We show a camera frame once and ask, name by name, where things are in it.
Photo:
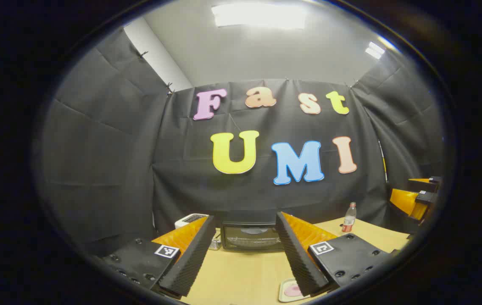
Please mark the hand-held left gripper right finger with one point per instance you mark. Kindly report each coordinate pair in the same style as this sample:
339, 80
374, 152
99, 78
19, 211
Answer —
298, 258

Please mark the small ceiling light panel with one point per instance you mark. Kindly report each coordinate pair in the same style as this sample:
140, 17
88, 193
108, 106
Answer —
375, 50

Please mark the clear plastic water bottle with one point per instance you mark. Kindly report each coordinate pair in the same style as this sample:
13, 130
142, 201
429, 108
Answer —
349, 222

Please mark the white toaster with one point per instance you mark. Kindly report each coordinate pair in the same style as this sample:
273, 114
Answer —
186, 220

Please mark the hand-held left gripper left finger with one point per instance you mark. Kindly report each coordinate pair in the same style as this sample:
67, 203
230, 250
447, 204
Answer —
194, 258

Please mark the black electric oven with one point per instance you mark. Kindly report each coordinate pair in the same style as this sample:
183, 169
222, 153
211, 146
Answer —
251, 243

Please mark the cream square plate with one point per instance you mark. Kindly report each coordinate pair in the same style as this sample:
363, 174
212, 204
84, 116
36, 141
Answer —
285, 293

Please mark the pink ham slice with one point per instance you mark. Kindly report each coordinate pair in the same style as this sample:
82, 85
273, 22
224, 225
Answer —
293, 291

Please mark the clear glass cup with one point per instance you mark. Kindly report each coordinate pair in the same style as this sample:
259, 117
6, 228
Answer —
215, 244

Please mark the large ceiling light panel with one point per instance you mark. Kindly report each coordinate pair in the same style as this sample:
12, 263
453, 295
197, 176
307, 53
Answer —
260, 15

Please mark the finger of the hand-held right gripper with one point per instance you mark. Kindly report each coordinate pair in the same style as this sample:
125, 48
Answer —
433, 183
404, 201

